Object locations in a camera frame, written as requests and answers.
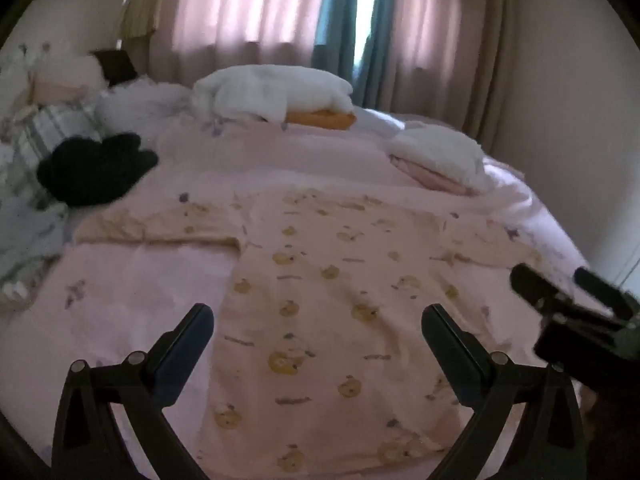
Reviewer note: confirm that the black plush cloth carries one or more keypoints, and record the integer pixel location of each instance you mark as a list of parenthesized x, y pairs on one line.
[(95, 167)]

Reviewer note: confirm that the grey plaid pillow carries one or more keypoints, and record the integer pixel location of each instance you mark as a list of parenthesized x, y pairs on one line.
[(47, 132)]

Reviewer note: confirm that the beige printed baby garment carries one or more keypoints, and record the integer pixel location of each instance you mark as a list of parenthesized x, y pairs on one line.
[(320, 310)]

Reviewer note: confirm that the white folded fluffy blanket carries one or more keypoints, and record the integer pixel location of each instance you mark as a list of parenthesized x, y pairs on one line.
[(435, 147)]

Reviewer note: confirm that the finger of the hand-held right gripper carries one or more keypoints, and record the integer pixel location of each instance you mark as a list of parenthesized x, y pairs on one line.
[(531, 282), (602, 290)]

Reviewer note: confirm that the white and pink plush doll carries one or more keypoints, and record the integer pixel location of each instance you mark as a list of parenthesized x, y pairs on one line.
[(60, 80)]

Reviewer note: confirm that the white goose plush toy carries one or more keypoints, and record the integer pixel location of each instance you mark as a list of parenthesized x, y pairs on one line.
[(260, 87)]

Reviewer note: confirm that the pink floral bed sheet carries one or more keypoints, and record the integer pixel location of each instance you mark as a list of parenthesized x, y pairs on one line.
[(150, 285)]

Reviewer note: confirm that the pink folded cloth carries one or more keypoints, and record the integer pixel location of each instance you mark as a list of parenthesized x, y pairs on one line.
[(430, 176)]

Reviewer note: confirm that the teal curtain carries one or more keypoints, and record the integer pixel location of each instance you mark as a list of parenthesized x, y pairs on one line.
[(335, 20)]

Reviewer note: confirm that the white fluffy cushion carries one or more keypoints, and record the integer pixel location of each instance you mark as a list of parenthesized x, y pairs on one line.
[(140, 102)]

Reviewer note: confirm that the orange pillow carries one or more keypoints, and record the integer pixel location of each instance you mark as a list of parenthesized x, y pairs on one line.
[(320, 119)]

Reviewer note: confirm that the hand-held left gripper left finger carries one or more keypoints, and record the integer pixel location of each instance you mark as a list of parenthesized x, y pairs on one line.
[(185, 355)]

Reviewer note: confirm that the beige curtain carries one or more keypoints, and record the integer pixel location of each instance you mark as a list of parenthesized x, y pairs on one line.
[(492, 45)]

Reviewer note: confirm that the pink sheer curtain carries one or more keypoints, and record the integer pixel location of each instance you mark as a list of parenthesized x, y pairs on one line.
[(240, 5)]

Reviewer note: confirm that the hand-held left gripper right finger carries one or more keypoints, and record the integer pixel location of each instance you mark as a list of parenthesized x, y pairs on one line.
[(446, 351)]

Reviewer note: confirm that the light blue cloth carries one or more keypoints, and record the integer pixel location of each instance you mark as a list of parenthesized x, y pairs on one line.
[(27, 240)]

